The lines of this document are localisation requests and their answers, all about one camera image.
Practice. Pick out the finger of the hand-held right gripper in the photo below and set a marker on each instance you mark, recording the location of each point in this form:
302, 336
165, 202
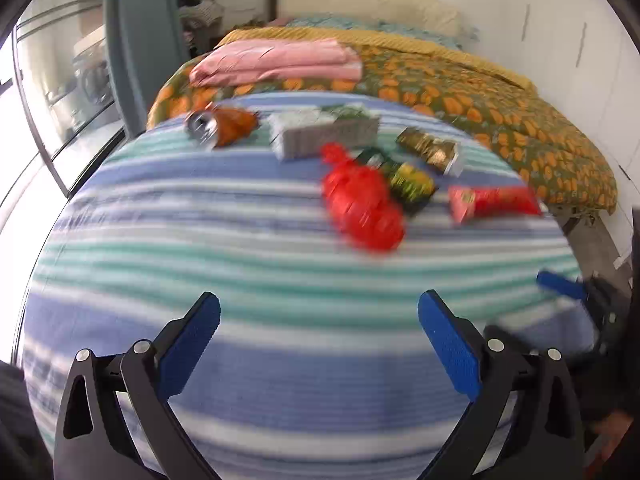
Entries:
560, 284

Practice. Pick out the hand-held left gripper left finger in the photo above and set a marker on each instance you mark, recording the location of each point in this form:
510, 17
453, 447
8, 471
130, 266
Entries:
192, 345

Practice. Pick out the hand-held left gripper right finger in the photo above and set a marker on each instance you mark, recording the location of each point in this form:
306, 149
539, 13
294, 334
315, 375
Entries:
452, 345

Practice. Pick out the long red snack packet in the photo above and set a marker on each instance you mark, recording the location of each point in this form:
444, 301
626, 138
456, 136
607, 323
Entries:
492, 203

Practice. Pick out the orange chips bag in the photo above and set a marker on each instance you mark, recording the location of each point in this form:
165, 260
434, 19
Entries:
225, 122

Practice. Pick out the yellow green snack bag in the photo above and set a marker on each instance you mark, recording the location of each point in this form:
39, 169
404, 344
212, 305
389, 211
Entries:
407, 185

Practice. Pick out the red plastic bag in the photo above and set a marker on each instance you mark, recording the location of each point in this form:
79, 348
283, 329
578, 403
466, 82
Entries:
362, 205

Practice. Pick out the orange floral quilt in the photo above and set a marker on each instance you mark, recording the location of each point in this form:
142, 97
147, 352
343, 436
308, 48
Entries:
525, 120

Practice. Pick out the gold brown snack packet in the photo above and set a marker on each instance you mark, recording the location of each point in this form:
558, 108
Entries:
430, 151

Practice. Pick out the dark grey cloth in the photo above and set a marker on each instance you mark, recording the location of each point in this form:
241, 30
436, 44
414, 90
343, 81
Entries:
17, 425

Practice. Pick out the white wardrobe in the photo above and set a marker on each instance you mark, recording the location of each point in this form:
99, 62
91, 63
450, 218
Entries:
575, 60

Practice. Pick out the white drink carton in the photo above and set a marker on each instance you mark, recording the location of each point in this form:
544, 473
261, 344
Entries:
320, 135

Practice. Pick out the teal floral pillow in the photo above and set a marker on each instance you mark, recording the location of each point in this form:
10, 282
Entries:
430, 32
335, 22

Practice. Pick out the washing machine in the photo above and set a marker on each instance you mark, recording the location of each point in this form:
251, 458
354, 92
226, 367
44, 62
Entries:
92, 75

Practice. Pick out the yellow blanket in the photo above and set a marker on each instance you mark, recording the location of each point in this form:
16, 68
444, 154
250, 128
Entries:
400, 40

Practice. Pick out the black framed glass door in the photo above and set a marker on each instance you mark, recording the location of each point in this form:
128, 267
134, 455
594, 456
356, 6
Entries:
55, 85

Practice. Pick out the folded pink bedsheet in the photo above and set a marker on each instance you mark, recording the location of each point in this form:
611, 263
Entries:
280, 60

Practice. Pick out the grey blue curtain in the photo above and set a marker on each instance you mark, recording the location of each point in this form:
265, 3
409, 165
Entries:
145, 35

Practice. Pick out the pile of clothes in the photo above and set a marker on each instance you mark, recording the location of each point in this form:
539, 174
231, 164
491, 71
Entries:
200, 7

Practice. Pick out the cream padded headboard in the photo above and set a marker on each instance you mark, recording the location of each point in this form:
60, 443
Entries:
360, 2

